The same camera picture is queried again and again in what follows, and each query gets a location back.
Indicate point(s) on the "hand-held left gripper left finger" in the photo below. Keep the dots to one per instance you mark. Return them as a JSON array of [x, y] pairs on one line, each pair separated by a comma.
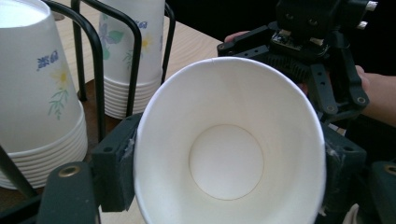
[[112, 174]]

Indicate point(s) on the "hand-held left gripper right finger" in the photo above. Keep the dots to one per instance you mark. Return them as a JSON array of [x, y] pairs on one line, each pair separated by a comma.
[[342, 168]]

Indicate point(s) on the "stack of floral paper cups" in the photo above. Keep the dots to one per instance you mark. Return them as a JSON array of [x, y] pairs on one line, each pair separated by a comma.
[[151, 68], [31, 109]]

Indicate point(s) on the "single white paper cup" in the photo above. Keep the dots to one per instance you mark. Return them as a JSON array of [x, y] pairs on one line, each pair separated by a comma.
[[227, 161]]

